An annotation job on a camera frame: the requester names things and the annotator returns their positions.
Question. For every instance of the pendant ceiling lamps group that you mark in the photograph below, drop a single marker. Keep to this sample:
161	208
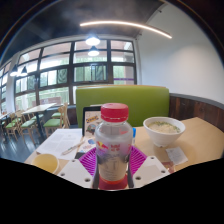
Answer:
92	40

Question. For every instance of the rectangular wooden dining table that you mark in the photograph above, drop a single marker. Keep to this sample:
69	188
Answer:
38	108

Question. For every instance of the small blue-capped bottle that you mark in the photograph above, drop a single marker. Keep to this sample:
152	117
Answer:
134	133

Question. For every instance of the green upholstered bench backrest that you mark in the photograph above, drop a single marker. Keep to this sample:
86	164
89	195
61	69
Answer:
146	101

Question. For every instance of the black-framed standing menu card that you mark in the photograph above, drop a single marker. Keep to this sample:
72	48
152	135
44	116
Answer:
90	121

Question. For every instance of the white printed paper sheet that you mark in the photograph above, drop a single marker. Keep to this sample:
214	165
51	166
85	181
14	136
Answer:
56	141

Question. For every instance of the pink paper card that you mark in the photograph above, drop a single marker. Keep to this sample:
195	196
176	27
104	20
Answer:
168	166

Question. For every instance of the white receipt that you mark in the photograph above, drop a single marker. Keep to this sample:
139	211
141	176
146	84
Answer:
176	155

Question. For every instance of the white bowl of food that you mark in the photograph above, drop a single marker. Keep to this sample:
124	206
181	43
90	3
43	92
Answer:
163	131

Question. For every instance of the yellow mug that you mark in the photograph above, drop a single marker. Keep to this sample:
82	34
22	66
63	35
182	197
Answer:
45	162

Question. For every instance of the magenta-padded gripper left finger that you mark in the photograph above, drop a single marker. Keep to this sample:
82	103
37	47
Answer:
73	171

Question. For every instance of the large black-framed window wall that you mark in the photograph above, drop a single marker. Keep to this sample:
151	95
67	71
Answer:
56	76

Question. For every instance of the clear red-capped drink bottle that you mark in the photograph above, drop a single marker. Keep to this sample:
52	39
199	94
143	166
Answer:
113	140

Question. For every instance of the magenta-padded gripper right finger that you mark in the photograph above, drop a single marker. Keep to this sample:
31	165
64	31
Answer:
150	170

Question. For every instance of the curved linear ceiling light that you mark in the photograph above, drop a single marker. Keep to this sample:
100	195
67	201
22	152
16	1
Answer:
133	25

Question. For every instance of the green-seated wooden chairs group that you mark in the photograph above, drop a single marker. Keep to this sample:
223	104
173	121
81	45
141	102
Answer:
51	122

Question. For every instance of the black phone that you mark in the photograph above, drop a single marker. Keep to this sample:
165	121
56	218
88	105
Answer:
79	155

